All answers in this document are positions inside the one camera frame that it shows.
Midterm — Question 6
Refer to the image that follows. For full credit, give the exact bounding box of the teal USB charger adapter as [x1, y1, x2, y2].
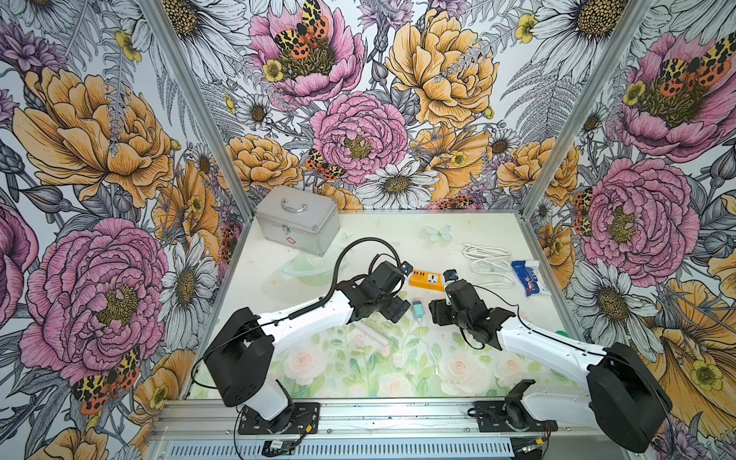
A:
[411, 300, 425, 320]

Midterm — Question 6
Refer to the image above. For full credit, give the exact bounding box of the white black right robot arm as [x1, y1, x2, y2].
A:
[429, 280, 673, 453]

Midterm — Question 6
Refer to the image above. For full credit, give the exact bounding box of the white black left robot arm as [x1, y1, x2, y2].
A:
[203, 261, 413, 434]

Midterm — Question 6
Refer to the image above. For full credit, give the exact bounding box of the orange power strip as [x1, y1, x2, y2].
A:
[408, 270, 445, 292]

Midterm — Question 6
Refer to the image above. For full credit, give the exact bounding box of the blue white snack packet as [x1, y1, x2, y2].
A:
[511, 260, 550, 297]

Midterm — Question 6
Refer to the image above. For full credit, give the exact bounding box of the silver metal case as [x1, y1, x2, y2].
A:
[255, 186, 339, 256]

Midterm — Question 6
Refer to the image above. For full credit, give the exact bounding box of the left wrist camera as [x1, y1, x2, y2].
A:
[399, 262, 413, 277]

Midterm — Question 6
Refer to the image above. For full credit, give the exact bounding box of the white power strip cord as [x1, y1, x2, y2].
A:
[461, 242, 517, 289]

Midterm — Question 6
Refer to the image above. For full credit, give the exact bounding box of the black corrugated cable conduit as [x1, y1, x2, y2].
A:
[286, 237, 404, 321]

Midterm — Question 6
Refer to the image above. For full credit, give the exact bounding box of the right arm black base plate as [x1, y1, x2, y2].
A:
[467, 400, 558, 433]

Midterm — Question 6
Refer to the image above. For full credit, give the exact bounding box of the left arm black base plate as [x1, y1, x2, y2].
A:
[237, 401, 321, 435]

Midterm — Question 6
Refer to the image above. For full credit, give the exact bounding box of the aluminium front rail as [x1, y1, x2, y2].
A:
[146, 398, 637, 459]

